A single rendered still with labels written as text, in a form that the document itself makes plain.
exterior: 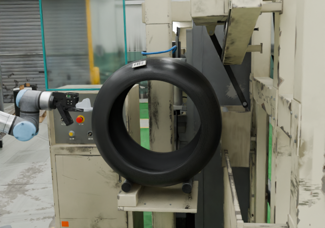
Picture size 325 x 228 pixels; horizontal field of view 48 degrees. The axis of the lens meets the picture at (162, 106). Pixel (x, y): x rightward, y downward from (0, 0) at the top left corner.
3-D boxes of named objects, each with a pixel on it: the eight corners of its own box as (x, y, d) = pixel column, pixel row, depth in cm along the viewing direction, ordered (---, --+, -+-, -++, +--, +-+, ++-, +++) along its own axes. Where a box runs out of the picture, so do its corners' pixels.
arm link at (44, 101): (39, 111, 174) (47, 107, 183) (49, 112, 173) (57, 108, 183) (39, 92, 172) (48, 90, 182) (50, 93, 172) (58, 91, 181)
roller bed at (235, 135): (219, 156, 213) (219, 105, 208) (245, 156, 211) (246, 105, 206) (221, 167, 193) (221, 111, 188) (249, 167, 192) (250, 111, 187)
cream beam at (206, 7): (194, 26, 188) (193, -4, 186) (243, 24, 185) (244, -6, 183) (188, 18, 129) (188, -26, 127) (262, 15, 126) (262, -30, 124)
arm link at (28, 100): (23, 106, 184) (24, 87, 183) (47, 109, 183) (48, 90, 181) (13, 109, 175) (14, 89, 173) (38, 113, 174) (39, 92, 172)
